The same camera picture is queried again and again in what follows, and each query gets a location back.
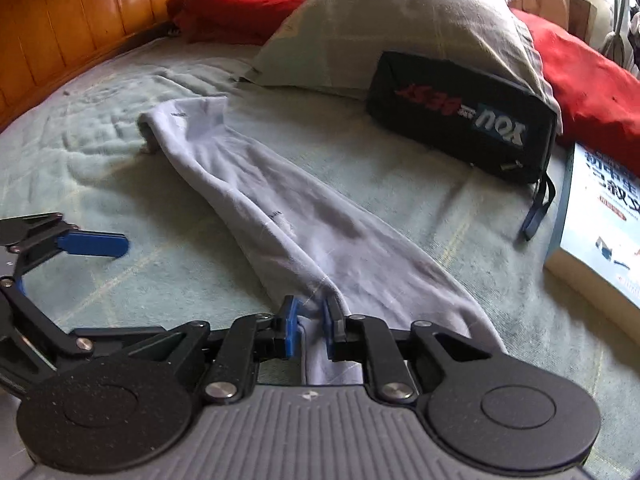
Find red quilt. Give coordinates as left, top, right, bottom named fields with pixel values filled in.
left=510, top=7, right=640, bottom=177

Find green checked bed blanket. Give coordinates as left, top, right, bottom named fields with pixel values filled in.
left=0, top=35, right=640, bottom=480

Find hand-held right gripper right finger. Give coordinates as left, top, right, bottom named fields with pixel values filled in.
left=322, top=296, right=493, bottom=405

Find cardboard box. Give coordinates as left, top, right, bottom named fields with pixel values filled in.
left=500, top=0, right=601, bottom=46

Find blue paperback book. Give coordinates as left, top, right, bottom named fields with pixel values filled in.
left=544, top=142, right=640, bottom=321

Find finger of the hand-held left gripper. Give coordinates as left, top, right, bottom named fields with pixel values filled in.
left=0, top=277, right=173, bottom=368
left=0, top=212, right=130, bottom=261

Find wooden headboard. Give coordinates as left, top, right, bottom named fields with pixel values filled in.
left=0, top=0, right=281, bottom=131

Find red pillow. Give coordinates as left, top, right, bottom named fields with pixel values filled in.
left=166, top=0, right=337, bottom=45

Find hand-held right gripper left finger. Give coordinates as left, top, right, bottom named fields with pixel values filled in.
left=150, top=296, right=303, bottom=405

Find grey pillow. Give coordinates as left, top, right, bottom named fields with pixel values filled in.
left=245, top=0, right=561, bottom=133

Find light grey pants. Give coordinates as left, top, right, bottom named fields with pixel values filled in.
left=137, top=97, right=508, bottom=386

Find black pencil pouch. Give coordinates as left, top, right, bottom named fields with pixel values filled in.
left=365, top=51, right=558, bottom=241

